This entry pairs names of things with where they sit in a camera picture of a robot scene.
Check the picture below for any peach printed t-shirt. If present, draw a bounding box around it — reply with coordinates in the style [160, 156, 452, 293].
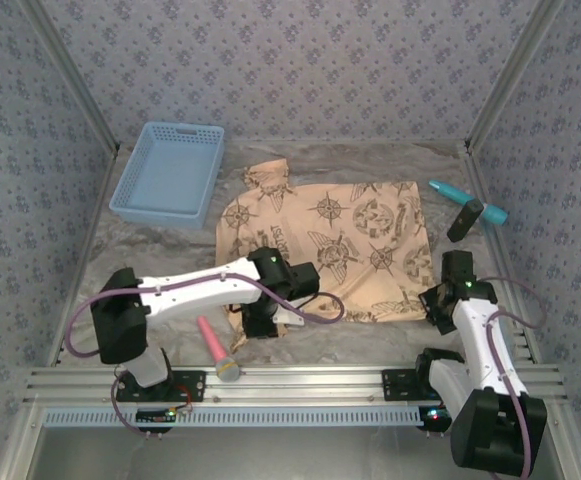
[213, 157, 434, 356]

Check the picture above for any black rectangular block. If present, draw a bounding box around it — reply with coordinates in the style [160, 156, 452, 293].
[445, 198, 485, 244]

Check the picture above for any teal plastic tool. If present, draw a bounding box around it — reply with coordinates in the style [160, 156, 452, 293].
[428, 179, 510, 226]

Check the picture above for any pink toy microphone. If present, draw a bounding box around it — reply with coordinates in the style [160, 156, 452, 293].
[197, 315, 243, 384]

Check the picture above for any blue plastic basket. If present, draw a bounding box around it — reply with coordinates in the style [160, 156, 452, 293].
[108, 122, 226, 230]

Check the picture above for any grey metal panel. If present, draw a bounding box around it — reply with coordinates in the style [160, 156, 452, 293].
[24, 424, 566, 480]

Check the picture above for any aluminium frame side rail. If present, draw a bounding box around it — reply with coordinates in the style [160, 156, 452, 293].
[0, 149, 121, 480]
[464, 149, 581, 480]

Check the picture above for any aluminium mounting rail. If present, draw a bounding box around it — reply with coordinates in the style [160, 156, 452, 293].
[24, 364, 569, 404]

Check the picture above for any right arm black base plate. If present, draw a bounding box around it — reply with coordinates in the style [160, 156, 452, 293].
[381, 368, 446, 401]

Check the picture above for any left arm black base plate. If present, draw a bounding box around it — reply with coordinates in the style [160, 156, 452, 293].
[114, 368, 207, 404]

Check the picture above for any white slotted cable duct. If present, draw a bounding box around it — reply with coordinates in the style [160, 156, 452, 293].
[43, 405, 424, 429]

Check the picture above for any aluminium frame post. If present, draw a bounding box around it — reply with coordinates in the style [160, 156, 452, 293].
[19, 0, 121, 155]
[463, 0, 569, 154]

